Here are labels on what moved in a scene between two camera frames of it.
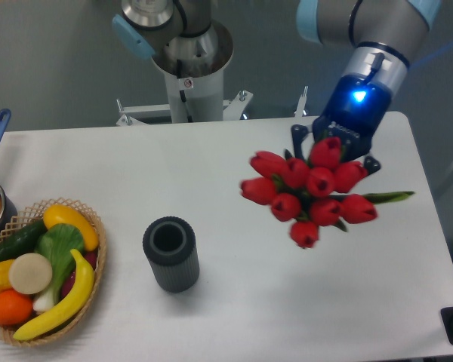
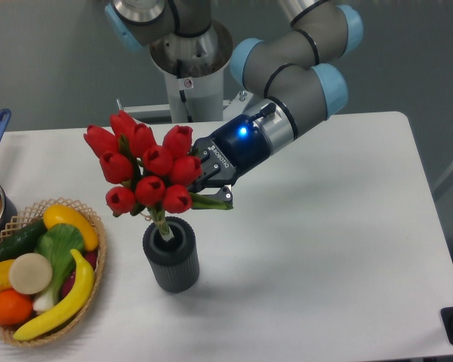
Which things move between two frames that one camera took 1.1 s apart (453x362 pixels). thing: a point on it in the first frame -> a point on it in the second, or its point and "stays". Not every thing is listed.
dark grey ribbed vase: (170, 243) stays
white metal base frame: (232, 108) stays
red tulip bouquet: (311, 193) -> (152, 176)
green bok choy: (56, 242) stays
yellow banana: (79, 295) stays
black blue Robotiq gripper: (356, 108) -> (233, 151)
